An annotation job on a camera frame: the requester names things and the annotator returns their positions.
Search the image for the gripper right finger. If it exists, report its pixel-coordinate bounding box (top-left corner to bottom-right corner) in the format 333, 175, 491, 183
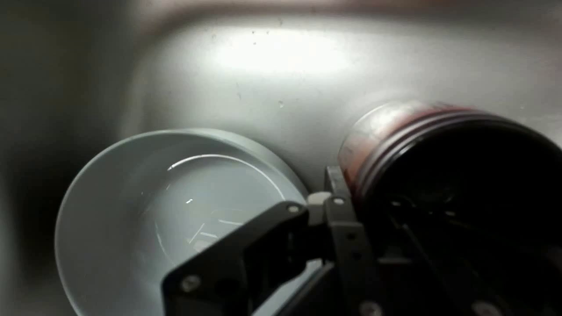
388, 196, 562, 316

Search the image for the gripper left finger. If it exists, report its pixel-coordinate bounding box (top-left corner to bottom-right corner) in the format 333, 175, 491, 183
161, 166, 382, 316

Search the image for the red-brown mug with dark inside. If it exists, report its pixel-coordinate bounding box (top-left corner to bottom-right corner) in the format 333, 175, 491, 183
337, 100, 562, 281

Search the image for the stainless steel sink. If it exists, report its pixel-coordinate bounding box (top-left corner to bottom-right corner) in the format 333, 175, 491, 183
0, 0, 562, 316

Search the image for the grey round bowl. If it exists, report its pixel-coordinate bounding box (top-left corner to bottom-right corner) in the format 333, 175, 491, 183
54, 128, 324, 316

